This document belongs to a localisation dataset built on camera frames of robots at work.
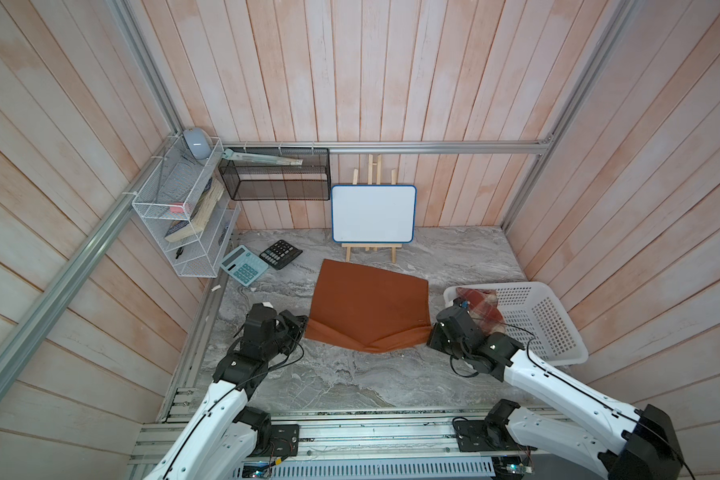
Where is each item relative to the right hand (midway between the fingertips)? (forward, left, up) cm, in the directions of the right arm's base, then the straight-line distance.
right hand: (429, 330), depth 83 cm
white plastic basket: (+9, -36, -9) cm, 38 cm away
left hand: (0, +33, +7) cm, 33 cm away
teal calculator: (+28, +63, -6) cm, 69 cm away
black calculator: (+33, +50, -6) cm, 61 cm away
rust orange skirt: (+12, +18, -10) cm, 24 cm away
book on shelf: (+30, +64, +25) cm, 74 cm away
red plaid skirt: (+7, -17, +1) cm, 18 cm away
